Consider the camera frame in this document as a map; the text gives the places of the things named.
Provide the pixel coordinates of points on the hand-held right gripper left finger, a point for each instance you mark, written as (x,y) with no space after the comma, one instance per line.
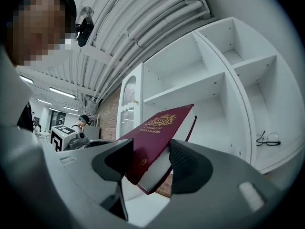
(95,161)

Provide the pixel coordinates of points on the brass cabinet door knob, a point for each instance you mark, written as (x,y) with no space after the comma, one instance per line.
(135,101)

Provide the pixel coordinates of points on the grey gripper-mounted camera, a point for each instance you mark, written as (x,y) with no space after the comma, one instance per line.
(79,137)

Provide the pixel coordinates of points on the ceiling strip light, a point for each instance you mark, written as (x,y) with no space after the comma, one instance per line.
(26,79)
(62,92)
(70,109)

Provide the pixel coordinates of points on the black eyeglasses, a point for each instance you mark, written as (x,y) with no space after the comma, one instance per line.
(269,141)

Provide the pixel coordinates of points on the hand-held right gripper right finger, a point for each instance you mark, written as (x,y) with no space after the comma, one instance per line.
(214,187)

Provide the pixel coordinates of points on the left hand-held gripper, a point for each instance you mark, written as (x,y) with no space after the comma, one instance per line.
(60,137)

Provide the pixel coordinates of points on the white desk with hutch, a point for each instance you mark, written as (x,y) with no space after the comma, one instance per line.
(240,99)

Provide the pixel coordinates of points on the white ribbed glass cabinet door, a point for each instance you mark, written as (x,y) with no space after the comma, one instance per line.
(128,108)

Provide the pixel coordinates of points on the dark red hardcover book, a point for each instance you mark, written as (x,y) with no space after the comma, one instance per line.
(152,142)

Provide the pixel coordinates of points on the person's head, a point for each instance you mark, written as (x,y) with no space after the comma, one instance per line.
(38,30)

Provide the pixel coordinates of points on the black head-mounted camera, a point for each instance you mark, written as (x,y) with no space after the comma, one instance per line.
(84,30)

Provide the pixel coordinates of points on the bundle of white ceiling pipes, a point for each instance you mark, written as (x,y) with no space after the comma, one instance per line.
(143,13)

